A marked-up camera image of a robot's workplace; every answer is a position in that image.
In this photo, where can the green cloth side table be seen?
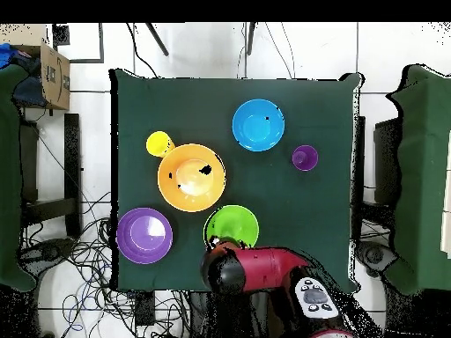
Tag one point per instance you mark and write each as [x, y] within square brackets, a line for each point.
[8, 176]
[422, 176]

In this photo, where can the cardboard box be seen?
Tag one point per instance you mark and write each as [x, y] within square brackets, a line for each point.
[54, 77]

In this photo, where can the dark green tablecloth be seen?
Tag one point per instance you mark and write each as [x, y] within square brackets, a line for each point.
[148, 105]

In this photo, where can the purple cup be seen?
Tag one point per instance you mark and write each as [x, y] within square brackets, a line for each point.
[304, 157]

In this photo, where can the black metal frame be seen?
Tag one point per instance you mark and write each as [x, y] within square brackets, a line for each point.
[101, 42]

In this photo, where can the black power strip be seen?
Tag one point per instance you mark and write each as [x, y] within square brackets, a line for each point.
[144, 310]

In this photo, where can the large purple bowl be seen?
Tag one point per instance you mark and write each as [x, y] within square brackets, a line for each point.
[144, 236]

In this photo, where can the black stool frame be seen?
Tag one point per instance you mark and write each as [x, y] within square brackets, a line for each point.
[385, 162]
[72, 176]

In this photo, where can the black tripod leg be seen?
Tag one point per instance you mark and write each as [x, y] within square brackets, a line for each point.
[250, 38]
[157, 39]

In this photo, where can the large green bowl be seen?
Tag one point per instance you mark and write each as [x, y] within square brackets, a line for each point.
[234, 223]

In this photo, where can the large blue bowl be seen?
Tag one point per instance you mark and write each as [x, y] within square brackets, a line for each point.
[258, 125]

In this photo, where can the blue cloth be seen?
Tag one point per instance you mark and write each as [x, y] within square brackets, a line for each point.
[7, 52]

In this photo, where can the large orange bowl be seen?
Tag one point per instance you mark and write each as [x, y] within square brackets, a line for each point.
[172, 197]

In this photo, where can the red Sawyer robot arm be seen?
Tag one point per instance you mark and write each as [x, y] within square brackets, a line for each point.
[267, 267]

